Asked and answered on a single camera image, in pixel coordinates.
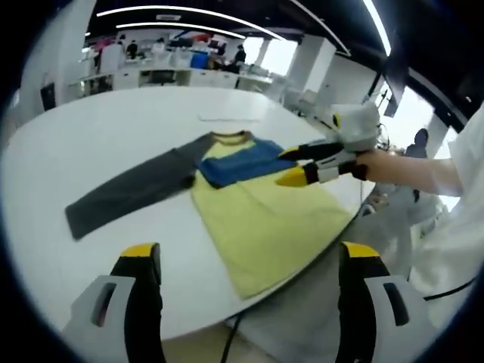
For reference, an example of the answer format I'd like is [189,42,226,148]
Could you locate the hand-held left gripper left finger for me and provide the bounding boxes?
[62,242,167,363]

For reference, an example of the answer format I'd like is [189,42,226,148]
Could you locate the black office chair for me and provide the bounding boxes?
[149,71,175,85]

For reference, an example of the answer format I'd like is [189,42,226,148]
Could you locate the yellow blue grey long-sleeve garment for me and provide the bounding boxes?
[64,130,355,300]

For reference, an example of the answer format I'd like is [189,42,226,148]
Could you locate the person's white coat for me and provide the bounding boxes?
[410,109,484,330]

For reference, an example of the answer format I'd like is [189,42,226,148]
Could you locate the black bin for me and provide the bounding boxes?
[40,81,57,110]

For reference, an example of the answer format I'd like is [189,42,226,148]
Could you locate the black display screen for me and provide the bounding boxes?
[383,79,405,118]

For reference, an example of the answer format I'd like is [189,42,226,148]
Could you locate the black cable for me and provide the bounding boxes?
[423,278,477,302]
[222,313,243,363]

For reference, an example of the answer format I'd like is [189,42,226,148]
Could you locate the person's grey trousers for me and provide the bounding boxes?
[226,181,447,363]

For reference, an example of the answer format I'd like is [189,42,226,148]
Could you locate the white square pillar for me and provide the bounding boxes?
[37,0,98,109]

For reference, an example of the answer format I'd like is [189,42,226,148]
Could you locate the person's right hand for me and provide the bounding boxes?
[356,150,399,185]

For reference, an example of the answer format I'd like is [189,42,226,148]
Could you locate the white cabinet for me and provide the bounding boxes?
[101,43,124,69]

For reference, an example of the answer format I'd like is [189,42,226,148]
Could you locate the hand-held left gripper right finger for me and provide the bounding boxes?
[336,241,436,363]

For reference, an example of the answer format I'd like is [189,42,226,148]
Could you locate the white template outline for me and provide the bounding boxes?
[197,111,262,124]

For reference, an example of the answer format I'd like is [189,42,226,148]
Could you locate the straight ceiling light strip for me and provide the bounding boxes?
[362,0,392,56]

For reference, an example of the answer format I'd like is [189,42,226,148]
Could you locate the curved ceiling light strip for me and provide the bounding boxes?
[115,21,247,39]

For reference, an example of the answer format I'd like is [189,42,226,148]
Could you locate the white office desk row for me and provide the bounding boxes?
[70,67,273,92]

